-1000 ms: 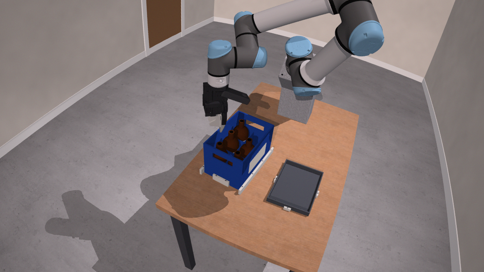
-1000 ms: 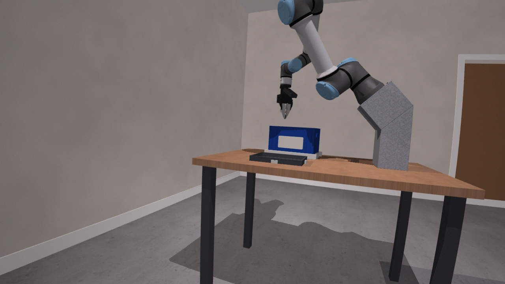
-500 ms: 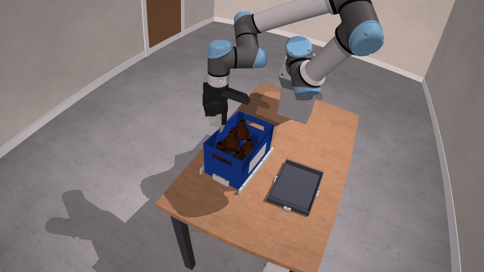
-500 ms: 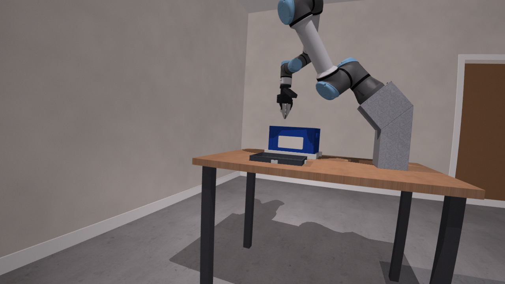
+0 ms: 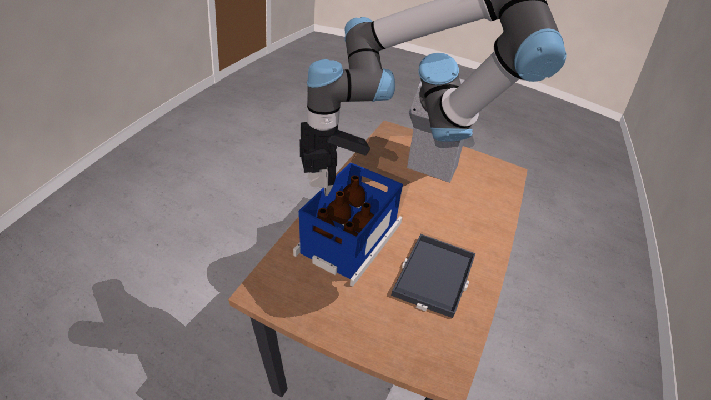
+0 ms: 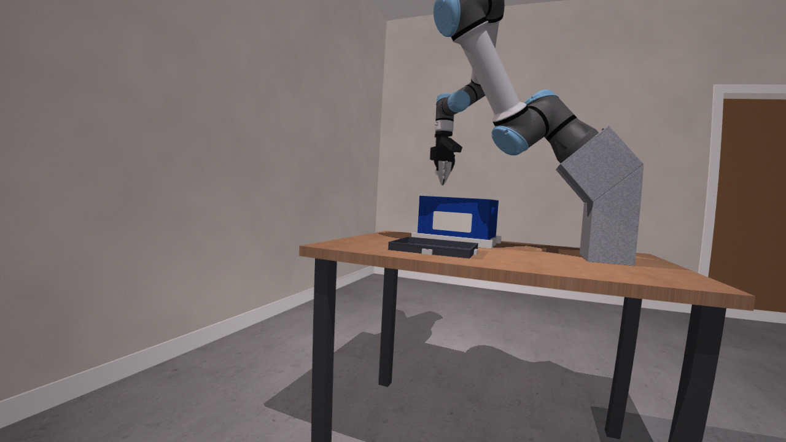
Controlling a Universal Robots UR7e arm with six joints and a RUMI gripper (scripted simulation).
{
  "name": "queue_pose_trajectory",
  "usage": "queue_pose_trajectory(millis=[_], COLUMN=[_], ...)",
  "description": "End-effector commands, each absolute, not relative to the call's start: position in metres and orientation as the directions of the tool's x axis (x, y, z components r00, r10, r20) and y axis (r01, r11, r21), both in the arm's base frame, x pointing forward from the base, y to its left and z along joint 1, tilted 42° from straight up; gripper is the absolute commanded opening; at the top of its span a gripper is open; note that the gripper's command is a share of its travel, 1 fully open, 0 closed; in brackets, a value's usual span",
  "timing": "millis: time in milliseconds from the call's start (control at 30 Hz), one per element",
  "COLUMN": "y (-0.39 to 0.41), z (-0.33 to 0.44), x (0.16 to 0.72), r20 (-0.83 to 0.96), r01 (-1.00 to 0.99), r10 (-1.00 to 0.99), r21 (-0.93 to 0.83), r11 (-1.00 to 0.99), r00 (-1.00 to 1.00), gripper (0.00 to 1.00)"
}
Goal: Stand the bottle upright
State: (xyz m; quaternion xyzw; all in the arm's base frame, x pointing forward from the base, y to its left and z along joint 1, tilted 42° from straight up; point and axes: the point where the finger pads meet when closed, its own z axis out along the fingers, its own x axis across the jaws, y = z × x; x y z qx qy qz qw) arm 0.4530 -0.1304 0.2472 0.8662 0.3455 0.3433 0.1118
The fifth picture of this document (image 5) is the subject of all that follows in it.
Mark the blue plastic crate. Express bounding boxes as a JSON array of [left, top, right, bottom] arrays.
[[298, 168, 400, 279]]

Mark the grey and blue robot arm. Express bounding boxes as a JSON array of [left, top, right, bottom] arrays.
[[307, 0, 567, 142]]

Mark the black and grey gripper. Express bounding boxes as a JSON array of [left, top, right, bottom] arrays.
[[299, 122, 338, 196]]

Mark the brown glass bottle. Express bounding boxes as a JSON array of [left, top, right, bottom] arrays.
[[327, 191, 351, 225], [352, 203, 374, 233], [313, 208, 335, 239], [343, 176, 365, 208], [335, 221, 358, 244]]

